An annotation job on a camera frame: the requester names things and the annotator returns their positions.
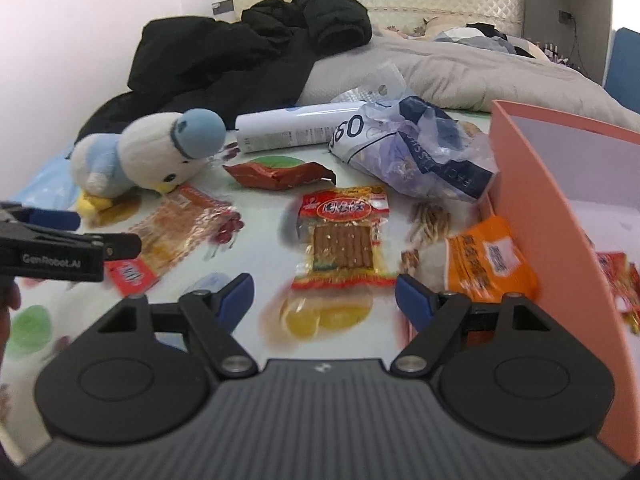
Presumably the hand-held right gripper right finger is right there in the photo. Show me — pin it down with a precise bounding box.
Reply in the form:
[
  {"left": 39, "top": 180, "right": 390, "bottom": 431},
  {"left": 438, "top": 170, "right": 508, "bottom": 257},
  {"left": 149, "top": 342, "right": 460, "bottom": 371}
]
[{"left": 392, "top": 274, "right": 546, "bottom": 378}]

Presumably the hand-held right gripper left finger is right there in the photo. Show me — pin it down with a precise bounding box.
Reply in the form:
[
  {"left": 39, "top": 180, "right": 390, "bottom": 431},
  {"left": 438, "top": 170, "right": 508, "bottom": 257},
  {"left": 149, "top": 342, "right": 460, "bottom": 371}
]
[{"left": 95, "top": 273, "right": 256, "bottom": 379}]

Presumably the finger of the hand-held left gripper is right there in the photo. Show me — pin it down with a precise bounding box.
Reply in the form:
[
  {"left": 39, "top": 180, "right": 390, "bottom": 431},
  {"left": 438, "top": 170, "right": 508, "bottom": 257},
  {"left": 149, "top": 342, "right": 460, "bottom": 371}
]
[
  {"left": 0, "top": 201, "right": 82, "bottom": 235},
  {"left": 0, "top": 220, "right": 144, "bottom": 284}
]

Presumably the clear red label snack packet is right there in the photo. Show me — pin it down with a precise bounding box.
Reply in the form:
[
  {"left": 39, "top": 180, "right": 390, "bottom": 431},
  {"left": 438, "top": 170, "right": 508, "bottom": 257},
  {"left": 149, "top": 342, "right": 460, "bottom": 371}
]
[{"left": 106, "top": 185, "right": 242, "bottom": 297}]

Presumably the red label stick snack packet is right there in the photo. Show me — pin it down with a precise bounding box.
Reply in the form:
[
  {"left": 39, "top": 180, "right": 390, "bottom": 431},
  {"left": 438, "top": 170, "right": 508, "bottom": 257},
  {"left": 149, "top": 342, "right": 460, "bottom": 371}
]
[{"left": 291, "top": 185, "right": 399, "bottom": 292}]

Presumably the pink cardboard box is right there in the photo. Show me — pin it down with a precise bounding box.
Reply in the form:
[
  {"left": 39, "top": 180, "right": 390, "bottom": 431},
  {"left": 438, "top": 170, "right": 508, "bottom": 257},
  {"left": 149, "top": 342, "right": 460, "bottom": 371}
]
[{"left": 487, "top": 100, "right": 640, "bottom": 462}]

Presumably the person's left hand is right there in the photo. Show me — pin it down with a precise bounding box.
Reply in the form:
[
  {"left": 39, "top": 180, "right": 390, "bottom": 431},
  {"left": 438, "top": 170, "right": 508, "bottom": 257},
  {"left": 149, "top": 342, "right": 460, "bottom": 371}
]
[{"left": 0, "top": 280, "right": 24, "bottom": 358}]

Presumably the blue bed sheet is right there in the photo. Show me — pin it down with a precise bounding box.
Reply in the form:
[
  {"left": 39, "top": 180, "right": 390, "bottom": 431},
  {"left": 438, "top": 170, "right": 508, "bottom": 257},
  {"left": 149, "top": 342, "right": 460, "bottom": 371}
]
[{"left": 10, "top": 157, "right": 77, "bottom": 207}]

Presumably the clear brown stick snack packet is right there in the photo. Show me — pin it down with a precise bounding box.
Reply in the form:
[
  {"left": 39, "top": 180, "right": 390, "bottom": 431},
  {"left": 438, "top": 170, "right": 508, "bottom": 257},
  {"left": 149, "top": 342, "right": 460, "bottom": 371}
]
[{"left": 400, "top": 202, "right": 452, "bottom": 282}]

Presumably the orange snack packet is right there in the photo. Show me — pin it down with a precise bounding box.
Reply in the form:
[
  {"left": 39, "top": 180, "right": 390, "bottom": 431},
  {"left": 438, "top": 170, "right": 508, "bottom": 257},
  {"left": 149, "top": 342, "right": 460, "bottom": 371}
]
[{"left": 444, "top": 216, "right": 542, "bottom": 304}]

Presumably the blue white plush penguin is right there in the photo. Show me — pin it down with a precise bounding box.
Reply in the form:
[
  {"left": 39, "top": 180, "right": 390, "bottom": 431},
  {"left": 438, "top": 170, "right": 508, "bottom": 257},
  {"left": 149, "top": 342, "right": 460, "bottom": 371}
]
[{"left": 69, "top": 108, "right": 226, "bottom": 227}]

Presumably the dark red snack packet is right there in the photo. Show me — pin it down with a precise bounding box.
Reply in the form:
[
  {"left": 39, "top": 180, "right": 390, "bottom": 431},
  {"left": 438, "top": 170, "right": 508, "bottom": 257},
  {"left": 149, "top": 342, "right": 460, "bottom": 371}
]
[{"left": 223, "top": 158, "right": 337, "bottom": 191}]

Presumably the blue white plastic bag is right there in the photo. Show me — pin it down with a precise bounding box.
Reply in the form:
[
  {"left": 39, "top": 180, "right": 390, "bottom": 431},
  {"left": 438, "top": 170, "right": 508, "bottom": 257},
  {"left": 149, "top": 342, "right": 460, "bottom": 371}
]
[{"left": 328, "top": 95, "right": 501, "bottom": 204}]

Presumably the white tube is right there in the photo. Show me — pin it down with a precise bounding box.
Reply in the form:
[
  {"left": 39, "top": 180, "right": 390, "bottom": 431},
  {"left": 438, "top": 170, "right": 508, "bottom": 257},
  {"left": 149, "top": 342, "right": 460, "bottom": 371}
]
[{"left": 235, "top": 101, "right": 374, "bottom": 154}]

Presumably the clear plastic bag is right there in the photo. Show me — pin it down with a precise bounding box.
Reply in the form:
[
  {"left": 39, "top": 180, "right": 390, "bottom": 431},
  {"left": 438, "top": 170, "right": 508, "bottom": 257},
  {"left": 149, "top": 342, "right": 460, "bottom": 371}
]
[{"left": 332, "top": 60, "right": 407, "bottom": 107}]

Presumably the grey blanket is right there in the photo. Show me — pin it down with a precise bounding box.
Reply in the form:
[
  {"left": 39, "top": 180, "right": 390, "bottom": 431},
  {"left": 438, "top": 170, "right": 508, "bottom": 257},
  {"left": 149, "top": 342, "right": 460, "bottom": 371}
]
[{"left": 300, "top": 35, "right": 640, "bottom": 122}]

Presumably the black jacket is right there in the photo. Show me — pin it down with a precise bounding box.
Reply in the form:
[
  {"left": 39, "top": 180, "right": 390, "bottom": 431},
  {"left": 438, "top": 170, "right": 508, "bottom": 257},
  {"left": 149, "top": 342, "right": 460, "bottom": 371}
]
[{"left": 75, "top": 0, "right": 374, "bottom": 144}]

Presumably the pile of clothes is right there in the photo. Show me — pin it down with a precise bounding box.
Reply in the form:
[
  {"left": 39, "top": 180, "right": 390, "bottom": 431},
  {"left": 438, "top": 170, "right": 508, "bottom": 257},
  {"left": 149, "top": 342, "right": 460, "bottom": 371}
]
[{"left": 424, "top": 19, "right": 572, "bottom": 67}]

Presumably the blue chair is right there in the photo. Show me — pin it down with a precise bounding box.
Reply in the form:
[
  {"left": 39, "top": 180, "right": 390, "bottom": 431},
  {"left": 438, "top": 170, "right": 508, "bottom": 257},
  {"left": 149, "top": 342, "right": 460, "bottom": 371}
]
[{"left": 602, "top": 27, "right": 640, "bottom": 116}]

